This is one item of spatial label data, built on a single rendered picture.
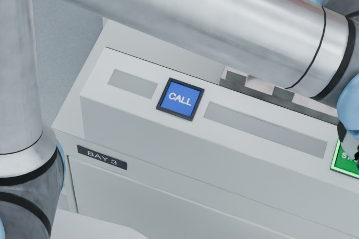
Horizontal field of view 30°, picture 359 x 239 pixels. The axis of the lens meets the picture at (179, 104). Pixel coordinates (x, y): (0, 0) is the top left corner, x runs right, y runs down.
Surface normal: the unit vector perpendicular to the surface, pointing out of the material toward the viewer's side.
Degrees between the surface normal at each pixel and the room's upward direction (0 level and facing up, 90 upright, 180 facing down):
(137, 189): 90
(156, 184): 90
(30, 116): 78
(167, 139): 90
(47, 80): 0
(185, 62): 0
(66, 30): 0
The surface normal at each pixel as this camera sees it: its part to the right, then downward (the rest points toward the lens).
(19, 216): 0.55, -0.67
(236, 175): -0.34, 0.80
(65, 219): 0.07, -0.51
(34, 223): 0.83, -0.44
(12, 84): 0.55, 0.52
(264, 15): 0.27, -0.06
